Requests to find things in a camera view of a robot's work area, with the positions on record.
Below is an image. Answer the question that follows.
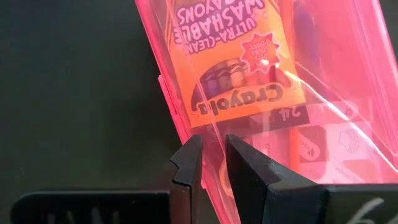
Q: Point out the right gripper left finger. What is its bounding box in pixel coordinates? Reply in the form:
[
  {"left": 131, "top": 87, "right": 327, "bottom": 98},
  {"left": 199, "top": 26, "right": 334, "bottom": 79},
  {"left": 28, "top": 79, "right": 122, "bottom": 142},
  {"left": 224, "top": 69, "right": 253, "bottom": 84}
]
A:
[{"left": 169, "top": 134, "right": 205, "bottom": 224}]

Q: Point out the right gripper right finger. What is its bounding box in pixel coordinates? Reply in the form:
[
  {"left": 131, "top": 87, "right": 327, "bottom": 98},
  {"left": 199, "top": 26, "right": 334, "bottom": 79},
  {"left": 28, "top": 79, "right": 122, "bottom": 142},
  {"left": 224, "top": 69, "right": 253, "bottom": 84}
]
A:
[{"left": 225, "top": 134, "right": 331, "bottom": 224}]

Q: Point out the green yellow crayon box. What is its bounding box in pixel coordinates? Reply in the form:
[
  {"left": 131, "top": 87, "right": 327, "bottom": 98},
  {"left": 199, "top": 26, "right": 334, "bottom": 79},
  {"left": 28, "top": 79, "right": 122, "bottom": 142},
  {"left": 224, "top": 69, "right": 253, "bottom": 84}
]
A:
[{"left": 164, "top": 0, "right": 388, "bottom": 184}]

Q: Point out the pink transparent pencil case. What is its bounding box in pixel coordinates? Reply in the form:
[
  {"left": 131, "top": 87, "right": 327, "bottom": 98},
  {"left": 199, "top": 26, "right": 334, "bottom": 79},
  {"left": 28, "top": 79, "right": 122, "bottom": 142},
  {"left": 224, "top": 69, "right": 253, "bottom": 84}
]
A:
[{"left": 134, "top": 0, "right": 398, "bottom": 224}]

